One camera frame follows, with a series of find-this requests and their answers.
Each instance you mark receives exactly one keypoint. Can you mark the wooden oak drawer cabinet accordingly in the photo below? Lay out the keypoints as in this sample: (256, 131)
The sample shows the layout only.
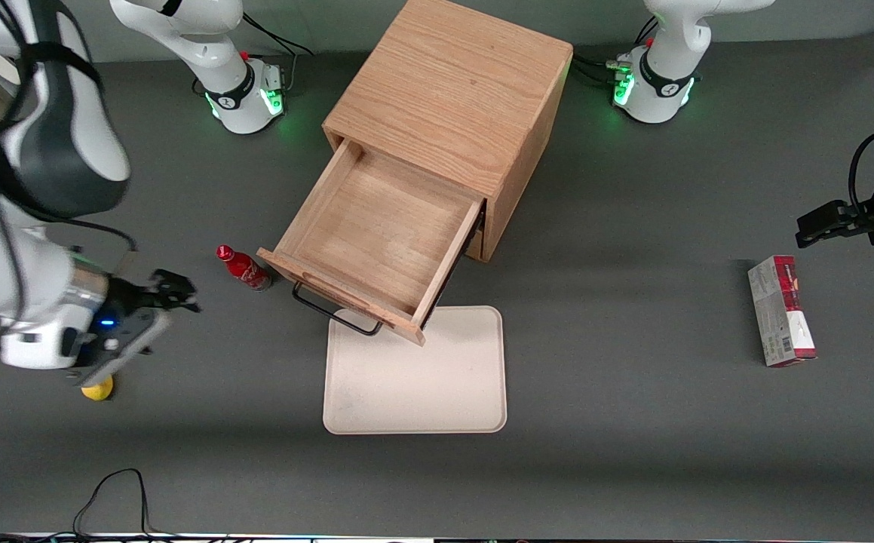
(455, 90)

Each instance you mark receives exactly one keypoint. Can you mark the yellow lemon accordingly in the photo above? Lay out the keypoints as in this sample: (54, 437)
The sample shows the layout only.
(99, 391)

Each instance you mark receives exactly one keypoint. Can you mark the beige plastic tray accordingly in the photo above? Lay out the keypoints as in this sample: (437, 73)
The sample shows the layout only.
(436, 385)

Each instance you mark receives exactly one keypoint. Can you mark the grey and red carton box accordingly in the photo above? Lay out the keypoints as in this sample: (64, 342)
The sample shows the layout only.
(780, 313)

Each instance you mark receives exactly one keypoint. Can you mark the red cola bottle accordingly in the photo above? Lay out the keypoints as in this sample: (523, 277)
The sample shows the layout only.
(244, 268)

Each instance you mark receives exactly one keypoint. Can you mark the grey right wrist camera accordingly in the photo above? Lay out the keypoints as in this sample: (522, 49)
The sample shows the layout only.
(124, 347)

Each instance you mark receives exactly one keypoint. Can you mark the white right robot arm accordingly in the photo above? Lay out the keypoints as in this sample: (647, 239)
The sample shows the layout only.
(67, 151)

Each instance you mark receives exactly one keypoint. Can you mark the wooden drawer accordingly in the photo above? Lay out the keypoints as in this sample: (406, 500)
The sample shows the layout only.
(477, 237)
(376, 234)

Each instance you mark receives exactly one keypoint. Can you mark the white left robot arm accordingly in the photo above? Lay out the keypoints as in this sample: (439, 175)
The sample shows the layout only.
(663, 75)

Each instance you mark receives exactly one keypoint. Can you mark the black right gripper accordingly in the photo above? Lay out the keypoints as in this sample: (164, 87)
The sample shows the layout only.
(133, 297)

